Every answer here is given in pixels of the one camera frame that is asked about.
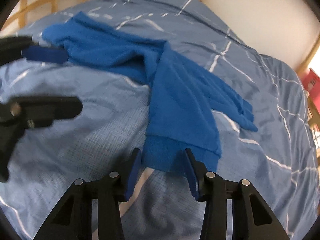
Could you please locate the blue checked duvet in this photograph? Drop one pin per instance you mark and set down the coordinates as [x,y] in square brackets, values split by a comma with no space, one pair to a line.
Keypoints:
[279,159]

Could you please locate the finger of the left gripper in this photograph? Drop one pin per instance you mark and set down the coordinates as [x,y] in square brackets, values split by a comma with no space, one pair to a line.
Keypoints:
[45,54]
[42,111]

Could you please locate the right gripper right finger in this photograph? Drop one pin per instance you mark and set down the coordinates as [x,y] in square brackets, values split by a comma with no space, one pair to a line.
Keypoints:
[252,218]

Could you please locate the red storage box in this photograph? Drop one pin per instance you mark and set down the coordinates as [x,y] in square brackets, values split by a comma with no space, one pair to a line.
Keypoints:
[310,81]

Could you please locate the blue fleece pants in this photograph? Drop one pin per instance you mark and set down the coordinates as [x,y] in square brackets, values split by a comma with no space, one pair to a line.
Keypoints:
[183,95]

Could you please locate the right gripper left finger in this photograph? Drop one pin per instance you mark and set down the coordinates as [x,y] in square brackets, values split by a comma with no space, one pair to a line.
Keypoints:
[71,217]

